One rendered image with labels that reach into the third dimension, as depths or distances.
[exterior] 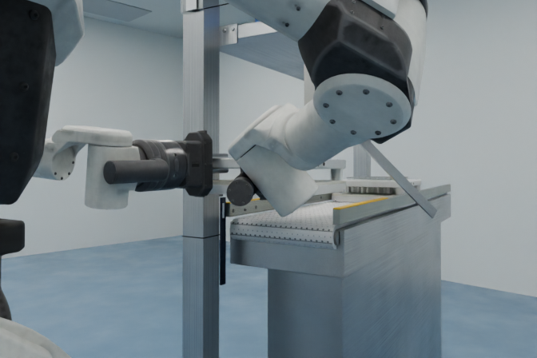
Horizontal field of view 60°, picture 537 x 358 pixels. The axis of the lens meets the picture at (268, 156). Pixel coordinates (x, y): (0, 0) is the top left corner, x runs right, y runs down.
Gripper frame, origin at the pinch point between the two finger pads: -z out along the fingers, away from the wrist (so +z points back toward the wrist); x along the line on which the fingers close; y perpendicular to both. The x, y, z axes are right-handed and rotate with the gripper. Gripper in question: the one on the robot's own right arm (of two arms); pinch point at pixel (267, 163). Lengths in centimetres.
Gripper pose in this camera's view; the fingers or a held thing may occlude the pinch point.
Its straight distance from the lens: 85.3
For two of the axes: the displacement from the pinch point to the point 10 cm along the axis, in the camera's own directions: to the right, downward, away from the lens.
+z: 0.2, 0.0, -10.0
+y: 10.0, -0.1, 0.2
